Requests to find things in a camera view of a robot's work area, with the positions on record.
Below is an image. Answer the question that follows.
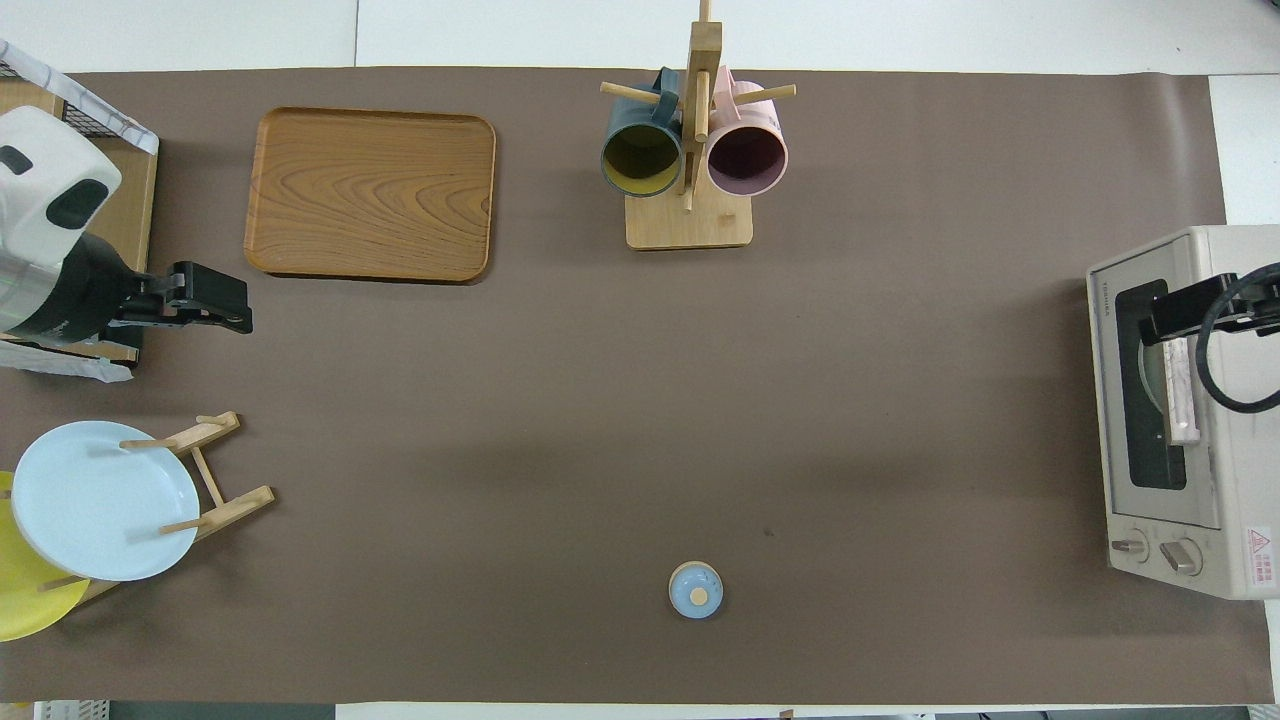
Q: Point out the wooden serving tray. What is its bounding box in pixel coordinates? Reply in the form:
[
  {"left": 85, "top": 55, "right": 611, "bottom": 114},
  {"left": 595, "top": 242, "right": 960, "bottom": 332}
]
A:
[{"left": 243, "top": 106, "right": 498, "bottom": 285}]

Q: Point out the pink mug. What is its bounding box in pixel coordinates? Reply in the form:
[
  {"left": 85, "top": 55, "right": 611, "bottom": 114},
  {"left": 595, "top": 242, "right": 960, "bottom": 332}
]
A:
[{"left": 705, "top": 66, "right": 790, "bottom": 198}]

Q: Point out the wire basket with cloth liner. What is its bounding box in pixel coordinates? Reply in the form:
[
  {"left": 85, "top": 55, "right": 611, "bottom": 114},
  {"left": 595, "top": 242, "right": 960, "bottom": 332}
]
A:
[{"left": 0, "top": 40, "right": 161, "bottom": 157}]

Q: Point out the wooden mug rack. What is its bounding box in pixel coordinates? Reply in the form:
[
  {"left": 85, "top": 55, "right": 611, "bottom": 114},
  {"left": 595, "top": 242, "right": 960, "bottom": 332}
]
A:
[{"left": 599, "top": 0, "right": 799, "bottom": 252}]

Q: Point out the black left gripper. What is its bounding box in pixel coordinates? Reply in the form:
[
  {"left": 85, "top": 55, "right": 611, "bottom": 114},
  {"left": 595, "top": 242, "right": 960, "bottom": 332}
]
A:
[{"left": 110, "top": 261, "right": 255, "bottom": 335}]

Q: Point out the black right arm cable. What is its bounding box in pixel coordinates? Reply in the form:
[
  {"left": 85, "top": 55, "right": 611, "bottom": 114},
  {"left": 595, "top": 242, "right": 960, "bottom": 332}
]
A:
[{"left": 1198, "top": 262, "right": 1280, "bottom": 414}]

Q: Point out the dark teal mug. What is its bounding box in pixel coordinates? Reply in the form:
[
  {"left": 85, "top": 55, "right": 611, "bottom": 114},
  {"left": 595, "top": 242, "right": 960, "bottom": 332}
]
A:
[{"left": 600, "top": 68, "right": 687, "bottom": 199}]

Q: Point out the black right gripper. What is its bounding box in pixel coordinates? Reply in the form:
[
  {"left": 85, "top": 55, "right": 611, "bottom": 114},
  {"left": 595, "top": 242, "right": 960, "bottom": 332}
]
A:
[{"left": 1139, "top": 270, "right": 1247, "bottom": 347}]

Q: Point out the blue jar with cork knob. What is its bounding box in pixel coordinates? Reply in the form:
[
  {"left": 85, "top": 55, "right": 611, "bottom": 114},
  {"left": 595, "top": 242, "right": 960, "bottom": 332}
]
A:
[{"left": 667, "top": 561, "right": 725, "bottom": 621}]

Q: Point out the beige toaster oven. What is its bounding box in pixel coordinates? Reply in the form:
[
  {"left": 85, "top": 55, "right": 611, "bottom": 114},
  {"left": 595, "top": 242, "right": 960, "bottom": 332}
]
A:
[{"left": 1086, "top": 225, "right": 1280, "bottom": 602}]

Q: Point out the wooden plate rack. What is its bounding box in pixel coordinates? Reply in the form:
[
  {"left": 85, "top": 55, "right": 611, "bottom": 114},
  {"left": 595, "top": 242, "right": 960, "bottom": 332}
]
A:
[{"left": 38, "top": 410, "right": 277, "bottom": 605}]

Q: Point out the yellow plate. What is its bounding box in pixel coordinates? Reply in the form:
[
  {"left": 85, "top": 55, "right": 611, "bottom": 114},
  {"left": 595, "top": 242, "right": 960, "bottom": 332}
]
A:
[{"left": 0, "top": 470, "right": 91, "bottom": 643}]

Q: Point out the light blue plate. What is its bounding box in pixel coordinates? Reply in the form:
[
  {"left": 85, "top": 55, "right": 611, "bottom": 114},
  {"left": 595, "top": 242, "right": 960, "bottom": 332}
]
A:
[{"left": 10, "top": 420, "right": 201, "bottom": 583}]

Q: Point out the red warning sticker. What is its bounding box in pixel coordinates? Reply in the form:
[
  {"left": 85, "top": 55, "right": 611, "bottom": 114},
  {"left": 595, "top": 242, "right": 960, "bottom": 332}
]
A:
[{"left": 1245, "top": 526, "right": 1274, "bottom": 591}]

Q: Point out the white plastic sheet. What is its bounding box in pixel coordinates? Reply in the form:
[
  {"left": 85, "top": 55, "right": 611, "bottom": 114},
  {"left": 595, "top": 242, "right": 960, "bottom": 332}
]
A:
[{"left": 0, "top": 340, "right": 135, "bottom": 384}]

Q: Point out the toaster oven glass door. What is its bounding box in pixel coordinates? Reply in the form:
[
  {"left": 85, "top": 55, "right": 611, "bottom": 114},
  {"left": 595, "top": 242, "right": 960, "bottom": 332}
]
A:
[{"left": 1087, "top": 233, "right": 1227, "bottom": 532}]

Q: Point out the brown table mat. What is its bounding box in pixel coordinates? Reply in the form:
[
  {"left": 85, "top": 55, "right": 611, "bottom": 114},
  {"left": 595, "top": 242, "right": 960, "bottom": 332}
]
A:
[{"left": 0, "top": 67, "right": 1277, "bottom": 706}]

